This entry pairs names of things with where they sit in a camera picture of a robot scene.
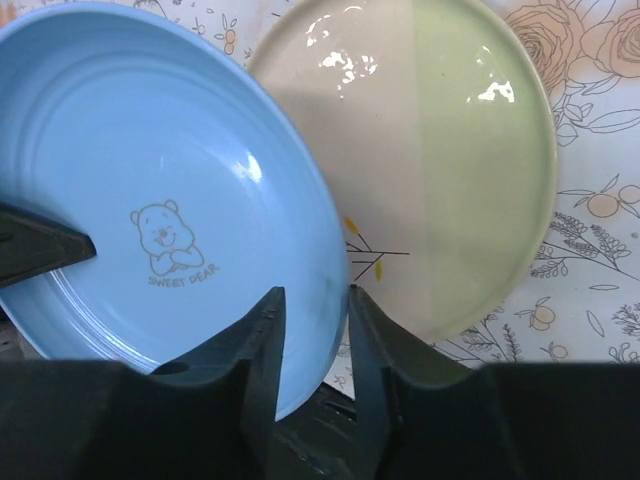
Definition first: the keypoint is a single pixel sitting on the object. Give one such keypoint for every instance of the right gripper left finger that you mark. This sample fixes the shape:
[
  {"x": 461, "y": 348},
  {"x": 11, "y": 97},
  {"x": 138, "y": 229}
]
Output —
[{"x": 207, "y": 414}]

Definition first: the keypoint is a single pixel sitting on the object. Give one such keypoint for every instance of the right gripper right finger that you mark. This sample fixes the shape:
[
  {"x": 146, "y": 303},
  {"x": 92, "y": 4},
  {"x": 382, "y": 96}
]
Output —
[{"x": 421, "y": 415}]

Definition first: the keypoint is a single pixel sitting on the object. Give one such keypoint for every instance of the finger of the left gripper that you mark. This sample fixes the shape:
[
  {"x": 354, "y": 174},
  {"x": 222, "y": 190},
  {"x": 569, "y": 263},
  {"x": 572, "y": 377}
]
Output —
[{"x": 32, "y": 245}]

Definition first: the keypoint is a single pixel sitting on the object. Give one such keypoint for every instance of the blue round plate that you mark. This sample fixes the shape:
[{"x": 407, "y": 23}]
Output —
[{"x": 197, "y": 192}]

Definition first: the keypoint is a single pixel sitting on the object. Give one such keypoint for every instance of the floral table mat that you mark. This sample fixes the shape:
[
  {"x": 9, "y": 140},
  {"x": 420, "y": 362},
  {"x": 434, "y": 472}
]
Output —
[{"x": 579, "y": 299}]

